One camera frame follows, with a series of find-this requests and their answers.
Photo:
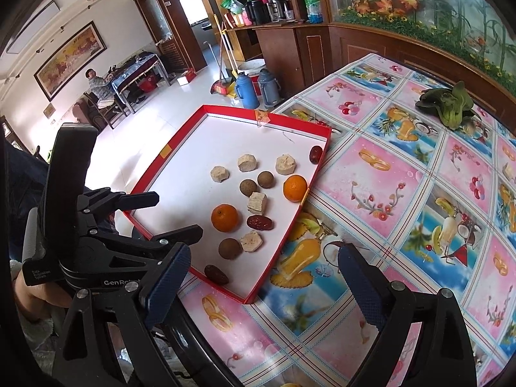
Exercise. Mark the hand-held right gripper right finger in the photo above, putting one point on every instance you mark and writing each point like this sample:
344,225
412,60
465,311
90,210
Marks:
361,286

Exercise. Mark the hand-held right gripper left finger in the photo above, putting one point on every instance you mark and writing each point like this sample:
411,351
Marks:
171,282

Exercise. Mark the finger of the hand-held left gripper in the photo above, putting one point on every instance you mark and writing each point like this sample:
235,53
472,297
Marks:
181,234
137,200

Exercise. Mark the red date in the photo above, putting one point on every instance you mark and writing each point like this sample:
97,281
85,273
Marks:
315,154
260,222
216,274

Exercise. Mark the large orange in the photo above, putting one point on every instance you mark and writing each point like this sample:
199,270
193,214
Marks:
224,217

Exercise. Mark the brown longan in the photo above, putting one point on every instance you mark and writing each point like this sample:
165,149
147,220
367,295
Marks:
248,187
265,179
230,248

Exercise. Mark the red and white box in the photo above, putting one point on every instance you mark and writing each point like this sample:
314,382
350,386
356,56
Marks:
193,141

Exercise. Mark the small orange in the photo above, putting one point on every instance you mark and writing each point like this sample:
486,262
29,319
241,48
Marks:
294,188

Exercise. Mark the person's left hand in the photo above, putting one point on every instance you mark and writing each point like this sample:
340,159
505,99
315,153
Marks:
36,300

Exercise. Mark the person's dark pants leg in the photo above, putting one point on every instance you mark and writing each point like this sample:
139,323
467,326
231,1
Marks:
20,209

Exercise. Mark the fruit print tablecloth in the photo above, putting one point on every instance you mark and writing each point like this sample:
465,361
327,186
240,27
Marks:
403,250

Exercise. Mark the wooden chair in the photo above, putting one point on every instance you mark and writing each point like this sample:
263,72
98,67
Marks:
86,115

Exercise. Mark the red basket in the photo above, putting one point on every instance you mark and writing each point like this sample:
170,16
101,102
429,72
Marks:
148,84

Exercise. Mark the dining table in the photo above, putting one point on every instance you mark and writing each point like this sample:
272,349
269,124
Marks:
129,74

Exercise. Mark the red dustpan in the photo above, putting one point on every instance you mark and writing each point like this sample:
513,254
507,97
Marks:
221,88

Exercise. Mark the blue thermos flask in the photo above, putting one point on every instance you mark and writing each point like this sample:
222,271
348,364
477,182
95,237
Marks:
243,90

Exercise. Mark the grey thermos flask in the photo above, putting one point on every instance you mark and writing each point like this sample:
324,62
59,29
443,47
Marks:
269,88

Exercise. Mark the white basin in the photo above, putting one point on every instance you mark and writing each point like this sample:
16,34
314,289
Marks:
252,66

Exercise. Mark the green bok choy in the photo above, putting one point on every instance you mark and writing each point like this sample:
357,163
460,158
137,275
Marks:
451,107

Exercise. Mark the wooden sideboard cabinet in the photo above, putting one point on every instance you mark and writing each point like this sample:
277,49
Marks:
290,56

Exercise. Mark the green bag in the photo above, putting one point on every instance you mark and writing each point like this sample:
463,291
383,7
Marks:
233,5

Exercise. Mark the black electric kettle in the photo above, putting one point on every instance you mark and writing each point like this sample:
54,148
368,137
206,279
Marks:
254,12

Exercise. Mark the large water bottle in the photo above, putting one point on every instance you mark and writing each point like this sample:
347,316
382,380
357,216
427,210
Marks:
313,6

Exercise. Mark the wooden aquarium with fake plants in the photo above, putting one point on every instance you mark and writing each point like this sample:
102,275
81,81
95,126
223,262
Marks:
403,4

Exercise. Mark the small wall frame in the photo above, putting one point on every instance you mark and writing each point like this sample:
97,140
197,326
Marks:
49,110

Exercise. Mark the framed wall painting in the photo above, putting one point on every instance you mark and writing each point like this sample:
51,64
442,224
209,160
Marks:
70,58

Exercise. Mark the wooden door frame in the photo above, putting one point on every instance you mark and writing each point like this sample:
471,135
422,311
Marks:
177,48

